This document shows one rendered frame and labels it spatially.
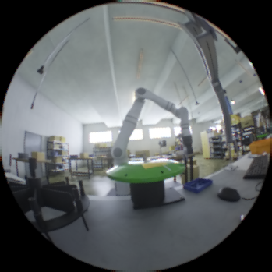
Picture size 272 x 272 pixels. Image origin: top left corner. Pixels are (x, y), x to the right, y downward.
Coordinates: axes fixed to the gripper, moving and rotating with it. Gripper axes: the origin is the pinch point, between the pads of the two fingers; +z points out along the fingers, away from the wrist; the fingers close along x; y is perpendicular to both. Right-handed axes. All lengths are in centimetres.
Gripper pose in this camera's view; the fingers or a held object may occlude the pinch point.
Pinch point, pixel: (185, 164)
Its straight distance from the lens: 67.2
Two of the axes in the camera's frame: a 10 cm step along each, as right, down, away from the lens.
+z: 0.9, 9.8, -1.7
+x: 0.7, 1.6, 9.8
